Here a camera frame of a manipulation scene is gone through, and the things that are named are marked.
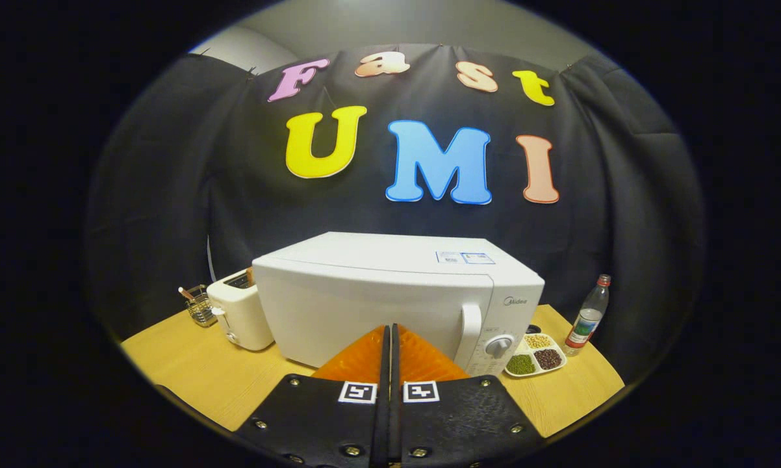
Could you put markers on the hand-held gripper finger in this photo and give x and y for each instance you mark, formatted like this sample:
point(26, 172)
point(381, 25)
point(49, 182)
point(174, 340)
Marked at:
point(382, 403)
point(397, 403)

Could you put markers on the white toaster oven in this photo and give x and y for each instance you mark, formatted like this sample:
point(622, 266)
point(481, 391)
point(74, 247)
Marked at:
point(364, 305)

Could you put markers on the white pop-up toaster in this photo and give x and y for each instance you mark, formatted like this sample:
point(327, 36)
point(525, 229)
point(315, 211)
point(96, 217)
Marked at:
point(241, 318)

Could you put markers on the white divided dish with beans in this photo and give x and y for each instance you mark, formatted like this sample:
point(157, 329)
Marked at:
point(535, 357)

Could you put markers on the bread slice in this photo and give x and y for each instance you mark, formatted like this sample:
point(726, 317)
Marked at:
point(250, 276)

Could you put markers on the clear plastic bottle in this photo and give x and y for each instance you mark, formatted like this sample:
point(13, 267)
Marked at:
point(587, 322)

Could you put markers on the wooden stick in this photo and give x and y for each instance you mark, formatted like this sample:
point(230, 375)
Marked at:
point(186, 293)

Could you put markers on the black backdrop cloth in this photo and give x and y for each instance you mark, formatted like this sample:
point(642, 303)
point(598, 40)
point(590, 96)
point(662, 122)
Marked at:
point(156, 195)

